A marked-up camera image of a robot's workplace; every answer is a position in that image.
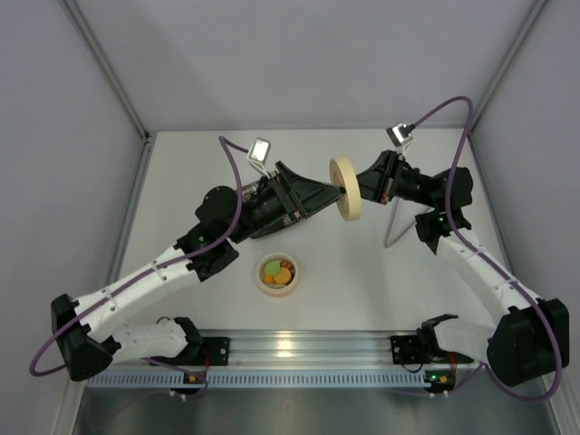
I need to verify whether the cream round box lid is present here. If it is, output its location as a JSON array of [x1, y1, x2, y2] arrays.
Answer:
[[329, 156, 363, 221]]

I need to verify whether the red brown sushi snack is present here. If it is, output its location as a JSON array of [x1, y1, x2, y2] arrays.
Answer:
[[280, 260, 294, 270]]

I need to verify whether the green round cookie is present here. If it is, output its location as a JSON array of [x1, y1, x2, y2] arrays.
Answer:
[[264, 260, 281, 276]]

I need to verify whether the orange round cracker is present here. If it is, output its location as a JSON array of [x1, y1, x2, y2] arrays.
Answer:
[[273, 267, 294, 285]]

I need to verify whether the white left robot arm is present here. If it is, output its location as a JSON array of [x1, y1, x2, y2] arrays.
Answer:
[[51, 162, 347, 382]]

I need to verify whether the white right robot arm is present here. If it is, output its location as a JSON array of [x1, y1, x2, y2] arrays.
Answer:
[[357, 151, 570, 387]]

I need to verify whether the black floral square plate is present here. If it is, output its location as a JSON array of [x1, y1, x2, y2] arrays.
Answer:
[[250, 214, 304, 239]]

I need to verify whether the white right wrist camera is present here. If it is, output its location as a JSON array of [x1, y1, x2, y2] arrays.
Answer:
[[386, 123, 415, 156]]

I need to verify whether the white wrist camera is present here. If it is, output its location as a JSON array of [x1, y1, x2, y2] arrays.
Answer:
[[246, 138, 271, 177], [386, 123, 415, 156]]

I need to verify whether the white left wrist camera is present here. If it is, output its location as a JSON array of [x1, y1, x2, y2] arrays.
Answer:
[[246, 138, 271, 177]]

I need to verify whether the aluminium mounting rail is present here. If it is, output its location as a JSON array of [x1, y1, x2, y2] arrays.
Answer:
[[201, 330, 409, 370]]

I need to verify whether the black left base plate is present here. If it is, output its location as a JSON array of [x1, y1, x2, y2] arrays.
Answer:
[[193, 336, 231, 367]]

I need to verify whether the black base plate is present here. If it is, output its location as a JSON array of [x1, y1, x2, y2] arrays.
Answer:
[[193, 336, 231, 367], [389, 334, 450, 365]]

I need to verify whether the left aluminium frame post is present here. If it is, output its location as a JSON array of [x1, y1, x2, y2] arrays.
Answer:
[[59, 0, 155, 284]]

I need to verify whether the aluminium frame post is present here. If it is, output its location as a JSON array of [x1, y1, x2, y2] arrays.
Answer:
[[59, 0, 155, 284], [468, 0, 552, 272]]

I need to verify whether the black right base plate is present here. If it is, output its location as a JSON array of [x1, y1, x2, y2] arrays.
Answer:
[[389, 334, 450, 365]]

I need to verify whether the right aluminium frame post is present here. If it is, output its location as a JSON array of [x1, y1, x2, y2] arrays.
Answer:
[[468, 0, 552, 272]]

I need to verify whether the grey slotted cable duct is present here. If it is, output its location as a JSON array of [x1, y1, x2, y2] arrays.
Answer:
[[86, 369, 430, 389]]

